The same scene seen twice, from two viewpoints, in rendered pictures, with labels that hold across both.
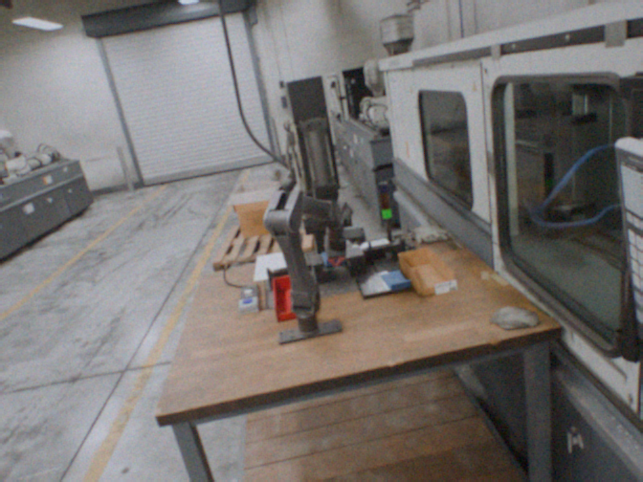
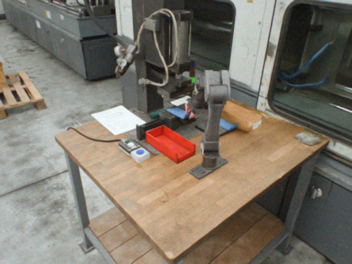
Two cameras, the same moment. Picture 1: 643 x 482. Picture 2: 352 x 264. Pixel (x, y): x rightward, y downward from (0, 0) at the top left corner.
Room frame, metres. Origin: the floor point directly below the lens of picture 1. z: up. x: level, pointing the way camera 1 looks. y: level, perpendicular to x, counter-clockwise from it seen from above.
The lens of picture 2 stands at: (0.58, 0.88, 1.74)
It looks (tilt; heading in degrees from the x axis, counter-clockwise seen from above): 31 degrees down; 322
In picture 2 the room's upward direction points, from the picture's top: 1 degrees clockwise
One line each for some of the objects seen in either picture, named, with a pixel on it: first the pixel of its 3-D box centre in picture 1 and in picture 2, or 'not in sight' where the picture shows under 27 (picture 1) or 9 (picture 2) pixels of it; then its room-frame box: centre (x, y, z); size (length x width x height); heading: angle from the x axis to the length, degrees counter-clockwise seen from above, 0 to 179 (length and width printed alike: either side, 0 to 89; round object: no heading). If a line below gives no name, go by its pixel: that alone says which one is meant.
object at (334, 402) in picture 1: (354, 394); (188, 197); (1.56, -0.02, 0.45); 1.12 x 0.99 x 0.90; 93
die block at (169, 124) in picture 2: (338, 266); (177, 117); (1.72, -0.05, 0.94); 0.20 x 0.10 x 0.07; 93
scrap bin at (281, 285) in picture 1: (291, 295); (169, 143); (1.54, 0.14, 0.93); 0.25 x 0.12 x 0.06; 3
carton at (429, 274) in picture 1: (426, 272); (236, 116); (1.54, -0.35, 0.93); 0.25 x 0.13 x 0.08; 3
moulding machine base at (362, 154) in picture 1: (377, 145); (53, 19); (7.45, -1.14, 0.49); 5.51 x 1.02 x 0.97; 0
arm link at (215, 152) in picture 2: (304, 301); (209, 147); (1.32, 0.09, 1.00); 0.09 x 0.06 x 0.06; 56
